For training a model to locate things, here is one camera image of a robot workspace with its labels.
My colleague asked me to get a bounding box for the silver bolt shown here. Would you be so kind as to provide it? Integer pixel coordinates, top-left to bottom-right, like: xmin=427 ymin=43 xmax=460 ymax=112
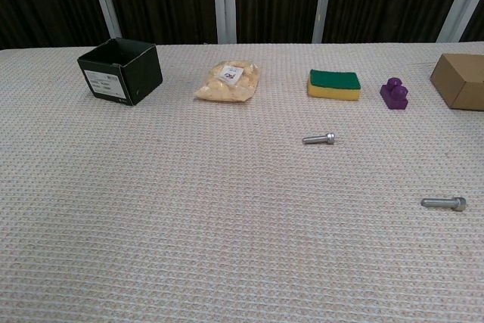
xmin=420 ymin=196 xmax=467 ymax=210
xmin=301 ymin=132 xmax=337 ymax=146

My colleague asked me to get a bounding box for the clear bag of yellow snacks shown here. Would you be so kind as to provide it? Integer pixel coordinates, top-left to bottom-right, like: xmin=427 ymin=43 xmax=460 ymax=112
xmin=193 ymin=60 xmax=262 ymax=103

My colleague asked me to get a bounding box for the yellow sponge with green pad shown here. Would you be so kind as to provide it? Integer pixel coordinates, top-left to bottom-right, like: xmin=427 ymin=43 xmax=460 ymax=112
xmin=306 ymin=69 xmax=362 ymax=103

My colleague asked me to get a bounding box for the beige woven tablecloth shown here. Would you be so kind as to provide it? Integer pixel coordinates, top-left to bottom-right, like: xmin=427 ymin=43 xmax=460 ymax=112
xmin=0 ymin=41 xmax=484 ymax=323

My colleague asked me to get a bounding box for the black open cardboard box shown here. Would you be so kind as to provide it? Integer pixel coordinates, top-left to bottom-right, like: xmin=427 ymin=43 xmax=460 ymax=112
xmin=76 ymin=37 xmax=163 ymax=107

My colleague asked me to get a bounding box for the purple toy block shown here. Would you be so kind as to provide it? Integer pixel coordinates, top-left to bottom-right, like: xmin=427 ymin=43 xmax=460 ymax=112
xmin=379 ymin=76 xmax=410 ymax=112

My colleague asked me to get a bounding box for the brown cardboard box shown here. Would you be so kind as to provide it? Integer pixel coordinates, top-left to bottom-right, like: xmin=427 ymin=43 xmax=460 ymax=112
xmin=430 ymin=53 xmax=484 ymax=112

